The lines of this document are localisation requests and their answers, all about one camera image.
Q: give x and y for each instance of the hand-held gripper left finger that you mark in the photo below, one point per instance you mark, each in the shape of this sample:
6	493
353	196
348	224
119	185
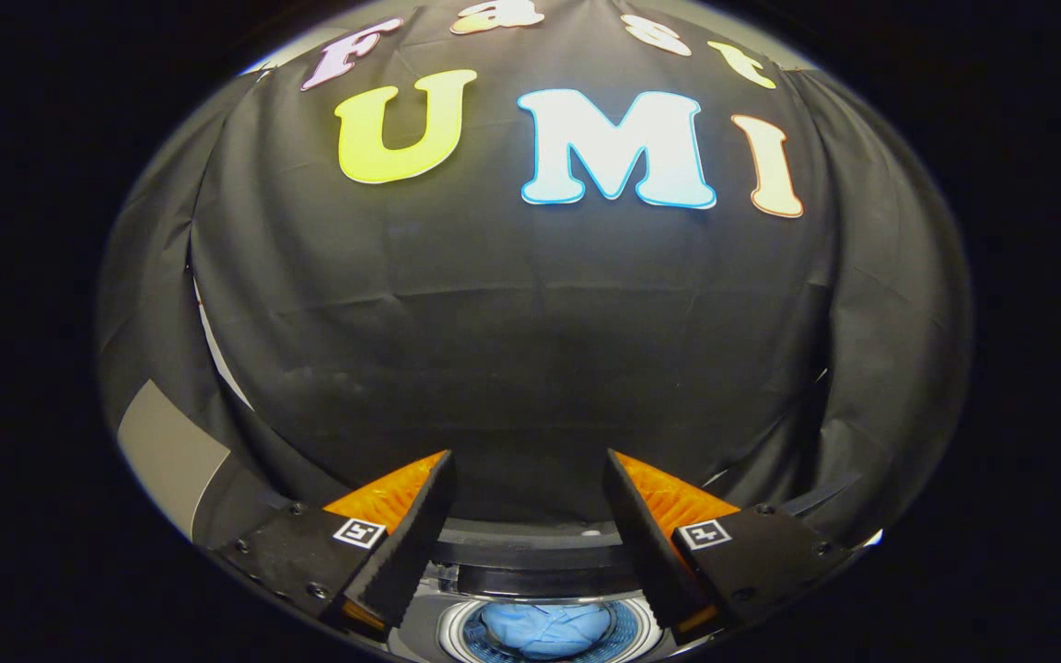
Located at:
411	552

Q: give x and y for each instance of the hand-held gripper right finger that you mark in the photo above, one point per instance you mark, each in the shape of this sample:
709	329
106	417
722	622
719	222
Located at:
646	552

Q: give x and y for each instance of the grey cabinet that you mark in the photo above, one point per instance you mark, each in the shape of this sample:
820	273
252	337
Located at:
171	451

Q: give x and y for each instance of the dark grey washing machine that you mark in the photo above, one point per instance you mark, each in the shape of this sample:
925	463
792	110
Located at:
452	637

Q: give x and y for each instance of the light blue polo shirt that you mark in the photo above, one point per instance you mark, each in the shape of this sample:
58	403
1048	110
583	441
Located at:
544	626

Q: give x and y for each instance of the black backdrop cloth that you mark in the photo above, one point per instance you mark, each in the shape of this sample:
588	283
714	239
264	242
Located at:
512	350

